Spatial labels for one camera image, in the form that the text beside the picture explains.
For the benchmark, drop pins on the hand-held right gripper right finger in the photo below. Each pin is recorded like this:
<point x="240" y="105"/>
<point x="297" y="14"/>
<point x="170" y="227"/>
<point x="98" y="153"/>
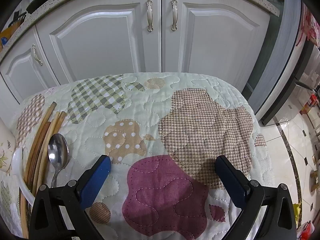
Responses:
<point x="230" y="180"/>

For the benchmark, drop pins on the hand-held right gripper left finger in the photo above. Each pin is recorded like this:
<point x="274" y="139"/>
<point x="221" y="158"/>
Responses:
<point x="96" y="180"/>

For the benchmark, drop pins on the metal spoon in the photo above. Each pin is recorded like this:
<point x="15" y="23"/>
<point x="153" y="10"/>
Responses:
<point x="58" y="150"/>

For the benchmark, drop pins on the dark brown wooden chopstick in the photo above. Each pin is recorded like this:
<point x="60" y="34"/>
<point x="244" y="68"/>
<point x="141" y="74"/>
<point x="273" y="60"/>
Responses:
<point x="45" y="130"/>

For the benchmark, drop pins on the white ceramic spoon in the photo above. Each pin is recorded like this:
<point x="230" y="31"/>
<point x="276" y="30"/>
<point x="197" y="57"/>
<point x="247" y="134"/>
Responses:
<point x="18" y="170"/>

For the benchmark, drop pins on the floral utensil holder teal rim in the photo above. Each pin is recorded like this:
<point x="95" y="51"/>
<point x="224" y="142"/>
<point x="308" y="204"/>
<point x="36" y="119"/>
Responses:
<point x="6" y="140"/>

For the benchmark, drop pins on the red plastic bag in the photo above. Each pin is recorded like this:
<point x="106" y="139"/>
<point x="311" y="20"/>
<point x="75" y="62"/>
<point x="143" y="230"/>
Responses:
<point x="306" y="230"/>

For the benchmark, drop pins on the patchwork quilted cloth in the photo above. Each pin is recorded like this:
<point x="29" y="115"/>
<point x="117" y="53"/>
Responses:
<point x="162" y="100"/>

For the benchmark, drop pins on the red box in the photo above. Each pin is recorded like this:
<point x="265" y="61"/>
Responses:
<point x="312" y="100"/>

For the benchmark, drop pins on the blue white carton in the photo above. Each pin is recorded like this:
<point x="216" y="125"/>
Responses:
<point x="3" y="40"/>

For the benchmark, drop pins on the pink floral cloth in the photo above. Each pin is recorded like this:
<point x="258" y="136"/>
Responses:
<point x="310" y="27"/>

